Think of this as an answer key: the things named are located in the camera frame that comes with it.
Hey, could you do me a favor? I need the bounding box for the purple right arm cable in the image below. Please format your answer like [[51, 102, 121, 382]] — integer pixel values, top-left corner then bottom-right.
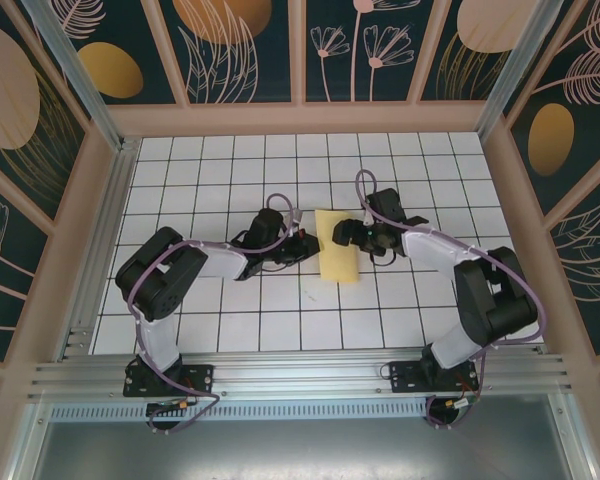
[[354, 169, 544, 431]]

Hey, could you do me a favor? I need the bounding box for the long aluminium base rail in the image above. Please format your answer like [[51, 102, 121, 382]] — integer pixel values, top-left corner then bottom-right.
[[27, 352, 579, 401]]

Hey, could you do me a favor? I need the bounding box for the aluminium side rail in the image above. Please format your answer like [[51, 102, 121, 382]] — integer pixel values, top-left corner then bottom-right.
[[57, 139, 141, 361]]

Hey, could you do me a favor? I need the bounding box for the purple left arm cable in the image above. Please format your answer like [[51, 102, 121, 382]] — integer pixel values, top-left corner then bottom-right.
[[127, 193, 306, 436]]

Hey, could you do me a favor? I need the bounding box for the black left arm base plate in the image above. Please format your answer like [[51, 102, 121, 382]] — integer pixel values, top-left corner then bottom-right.
[[123, 362, 216, 399]]

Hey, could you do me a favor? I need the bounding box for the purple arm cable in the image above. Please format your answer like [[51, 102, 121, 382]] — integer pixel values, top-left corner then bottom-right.
[[354, 169, 544, 431], [127, 193, 306, 436]]

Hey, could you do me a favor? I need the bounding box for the grey metal sheet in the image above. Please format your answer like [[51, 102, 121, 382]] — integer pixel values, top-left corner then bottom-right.
[[24, 419, 581, 480]]

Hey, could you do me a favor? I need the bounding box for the yellow cloth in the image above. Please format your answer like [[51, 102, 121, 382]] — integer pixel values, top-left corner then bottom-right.
[[314, 208, 362, 286]]

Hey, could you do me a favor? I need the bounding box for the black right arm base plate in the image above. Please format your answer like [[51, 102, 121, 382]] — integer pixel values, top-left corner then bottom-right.
[[388, 359, 481, 396]]

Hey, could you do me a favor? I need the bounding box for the slotted grey cable duct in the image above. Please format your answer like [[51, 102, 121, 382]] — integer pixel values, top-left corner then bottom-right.
[[49, 403, 431, 422]]

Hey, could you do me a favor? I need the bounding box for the aluminium corner post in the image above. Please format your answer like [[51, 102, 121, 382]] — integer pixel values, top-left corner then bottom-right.
[[22, 0, 126, 151], [474, 0, 566, 144]]

